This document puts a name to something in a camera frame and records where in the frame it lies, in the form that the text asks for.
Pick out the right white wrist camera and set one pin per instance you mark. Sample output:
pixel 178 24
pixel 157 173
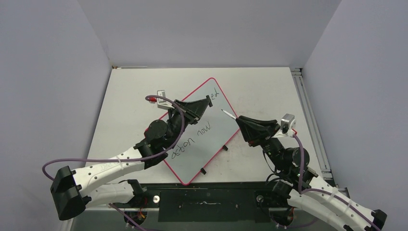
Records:
pixel 287 123

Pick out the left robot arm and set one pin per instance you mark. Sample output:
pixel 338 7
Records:
pixel 74 190

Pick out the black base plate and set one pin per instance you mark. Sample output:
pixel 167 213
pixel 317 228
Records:
pixel 210 202

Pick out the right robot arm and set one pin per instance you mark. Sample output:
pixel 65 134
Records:
pixel 297 185

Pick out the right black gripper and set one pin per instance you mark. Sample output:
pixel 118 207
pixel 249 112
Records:
pixel 254 130

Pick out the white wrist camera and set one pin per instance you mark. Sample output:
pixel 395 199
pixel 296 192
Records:
pixel 162 103
pixel 287 123

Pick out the aluminium rail right side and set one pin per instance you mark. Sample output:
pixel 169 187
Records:
pixel 312 124

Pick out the black whiteboard marker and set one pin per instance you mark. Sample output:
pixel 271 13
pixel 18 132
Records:
pixel 229 114

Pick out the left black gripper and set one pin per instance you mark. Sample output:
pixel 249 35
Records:
pixel 193 110

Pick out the pink-framed whiteboard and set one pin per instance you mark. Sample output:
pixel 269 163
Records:
pixel 200 143

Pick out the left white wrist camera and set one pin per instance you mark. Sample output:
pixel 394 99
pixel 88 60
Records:
pixel 162 103

